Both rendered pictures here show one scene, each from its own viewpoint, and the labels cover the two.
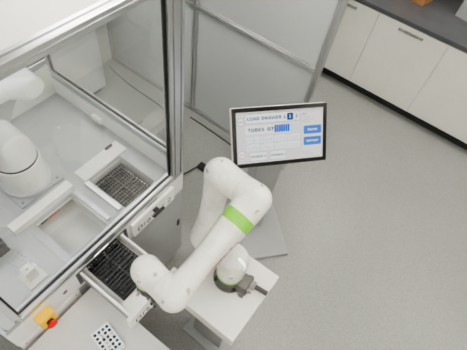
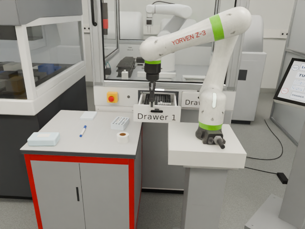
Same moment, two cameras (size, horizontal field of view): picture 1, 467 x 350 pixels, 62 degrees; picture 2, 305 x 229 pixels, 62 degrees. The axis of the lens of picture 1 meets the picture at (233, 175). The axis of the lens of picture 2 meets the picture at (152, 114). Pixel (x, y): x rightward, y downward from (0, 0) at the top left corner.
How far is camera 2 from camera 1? 1.55 m
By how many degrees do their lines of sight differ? 57
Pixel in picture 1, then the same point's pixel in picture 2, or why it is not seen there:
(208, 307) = (177, 135)
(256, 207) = (229, 12)
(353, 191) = not seen: outside the picture
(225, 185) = not seen: hidden behind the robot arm
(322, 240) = not seen: outside the picture
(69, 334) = (112, 116)
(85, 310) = (128, 115)
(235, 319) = (185, 146)
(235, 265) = (208, 94)
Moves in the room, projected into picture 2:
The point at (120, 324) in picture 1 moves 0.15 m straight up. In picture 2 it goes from (132, 125) to (132, 103)
